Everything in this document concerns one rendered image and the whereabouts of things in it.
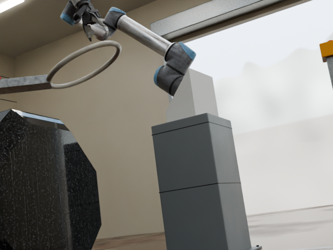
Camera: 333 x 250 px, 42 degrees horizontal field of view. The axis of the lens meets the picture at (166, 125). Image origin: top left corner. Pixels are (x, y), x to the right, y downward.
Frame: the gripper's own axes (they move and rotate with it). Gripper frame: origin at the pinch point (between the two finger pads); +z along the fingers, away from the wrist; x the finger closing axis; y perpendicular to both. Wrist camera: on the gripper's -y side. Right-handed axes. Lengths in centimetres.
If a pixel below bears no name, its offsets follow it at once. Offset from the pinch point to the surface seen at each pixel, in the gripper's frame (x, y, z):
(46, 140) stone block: 8, -56, 46
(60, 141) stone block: 12, -47, 48
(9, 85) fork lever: 41, -38, 0
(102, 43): -1.9, -1.7, 7.4
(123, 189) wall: 444, 310, 61
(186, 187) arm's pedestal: 20, 21, 99
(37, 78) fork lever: 32.8, -25.8, 3.6
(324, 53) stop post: -74, 68, 74
